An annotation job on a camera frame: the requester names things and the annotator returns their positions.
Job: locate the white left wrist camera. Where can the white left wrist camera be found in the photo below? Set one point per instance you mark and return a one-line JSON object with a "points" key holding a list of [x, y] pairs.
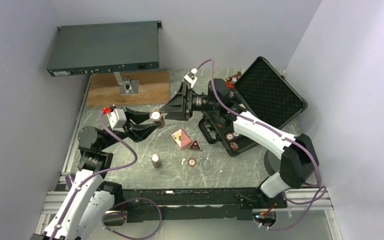
{"points": [[116, 116]]}

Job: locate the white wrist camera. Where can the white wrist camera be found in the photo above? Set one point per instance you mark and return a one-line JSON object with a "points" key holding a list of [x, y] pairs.
{"points": [[190, 78], [116, 116]]}

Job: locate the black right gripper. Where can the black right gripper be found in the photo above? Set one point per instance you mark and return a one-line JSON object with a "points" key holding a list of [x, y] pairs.
{"points": [[179, 107]]}

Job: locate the red black triangle button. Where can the red black triangle button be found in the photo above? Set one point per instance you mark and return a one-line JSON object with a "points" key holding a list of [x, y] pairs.
{"points": [[195, 145]]}

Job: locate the black poker set case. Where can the black poker set case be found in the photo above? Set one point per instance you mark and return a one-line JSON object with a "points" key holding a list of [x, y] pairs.
{"points": [[263, 92]]}

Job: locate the clear round plastic disc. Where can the clear round plastic disc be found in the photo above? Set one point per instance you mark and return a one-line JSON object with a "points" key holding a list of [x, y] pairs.
{"points": [[205, 165]]}

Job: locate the silver metal stand bracket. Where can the silver metal stand bracket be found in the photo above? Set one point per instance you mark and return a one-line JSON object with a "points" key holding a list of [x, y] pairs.
{"points": [[127, 86]]}

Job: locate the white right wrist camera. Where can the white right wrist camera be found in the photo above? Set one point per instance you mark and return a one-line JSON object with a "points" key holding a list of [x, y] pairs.
{"points": [[190, 78]]}

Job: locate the poker chip roll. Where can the poker chip roll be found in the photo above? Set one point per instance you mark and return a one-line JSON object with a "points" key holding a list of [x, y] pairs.
{"points": [[157, 117]]}

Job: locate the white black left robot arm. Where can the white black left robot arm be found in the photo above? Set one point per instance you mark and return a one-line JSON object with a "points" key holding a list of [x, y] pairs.
{"points": [[90, 196]]}

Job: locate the brown wooden board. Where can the brown wooden board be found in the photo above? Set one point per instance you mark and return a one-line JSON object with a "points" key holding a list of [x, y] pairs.
{"points": [[153, 88]]}

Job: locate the single red poker chip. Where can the single red poker chip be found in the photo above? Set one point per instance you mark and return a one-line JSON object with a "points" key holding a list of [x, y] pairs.
{"points": [[191, 162]]}

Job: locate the red playing card deck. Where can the red playing card deck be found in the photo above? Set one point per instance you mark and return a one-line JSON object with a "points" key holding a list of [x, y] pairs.
{"points": [[181, 138]]}

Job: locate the black aluminium mounting rail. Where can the black aluminium mounting rail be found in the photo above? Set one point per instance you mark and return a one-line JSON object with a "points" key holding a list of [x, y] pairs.
{"points": [[242, 203]]}

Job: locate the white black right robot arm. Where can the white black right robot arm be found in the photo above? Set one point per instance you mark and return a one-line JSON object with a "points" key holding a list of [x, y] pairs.
{"points": [[298, 161]]}

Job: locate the dark green rack unit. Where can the dark green rack unit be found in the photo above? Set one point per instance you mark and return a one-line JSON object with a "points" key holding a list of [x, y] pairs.
{"points": [[105, 48]]}

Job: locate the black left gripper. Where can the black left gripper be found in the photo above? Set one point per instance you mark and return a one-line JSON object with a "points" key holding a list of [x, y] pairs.
{"points": [[138, 132]]}

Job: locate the poker chips row in case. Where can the poker chips row in case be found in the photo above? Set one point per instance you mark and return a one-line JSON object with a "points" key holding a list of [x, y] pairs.
{"points": [[230, 137]]}

